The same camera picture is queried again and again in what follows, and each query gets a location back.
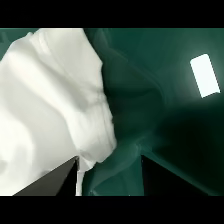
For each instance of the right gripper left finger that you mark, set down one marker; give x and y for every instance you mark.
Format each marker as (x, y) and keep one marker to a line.
(60, 181)

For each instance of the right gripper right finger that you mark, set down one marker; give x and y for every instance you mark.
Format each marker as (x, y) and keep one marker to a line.
(160, 181)

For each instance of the white T-shirt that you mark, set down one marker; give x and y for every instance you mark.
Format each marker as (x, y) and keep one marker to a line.
(43, 100)

